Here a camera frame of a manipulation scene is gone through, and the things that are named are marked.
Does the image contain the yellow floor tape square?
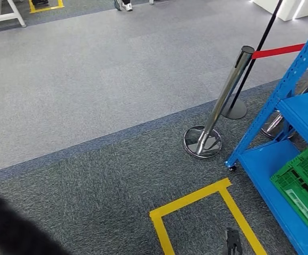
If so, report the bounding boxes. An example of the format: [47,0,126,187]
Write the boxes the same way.
[149,177,267,255]

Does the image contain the short red barrier belt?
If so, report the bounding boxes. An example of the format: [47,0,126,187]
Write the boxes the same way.
[251,43,306,60]

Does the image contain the blue metal shelf rack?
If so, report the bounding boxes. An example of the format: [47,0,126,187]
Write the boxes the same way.
[224,18,308,255]

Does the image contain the white display plinth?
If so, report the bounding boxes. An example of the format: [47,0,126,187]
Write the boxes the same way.
[252,0,308,22]

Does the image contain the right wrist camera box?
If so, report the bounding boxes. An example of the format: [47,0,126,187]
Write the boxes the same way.
[224,228,243,255]

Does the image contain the white table frame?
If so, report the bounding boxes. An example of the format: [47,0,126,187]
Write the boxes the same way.
[0,0,27,36]

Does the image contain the black stanchion post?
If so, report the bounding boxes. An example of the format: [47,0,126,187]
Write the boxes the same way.
[221,0,285,121]

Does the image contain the black out-of-focus object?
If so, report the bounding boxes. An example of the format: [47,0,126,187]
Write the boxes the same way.
[0,186,70,255]

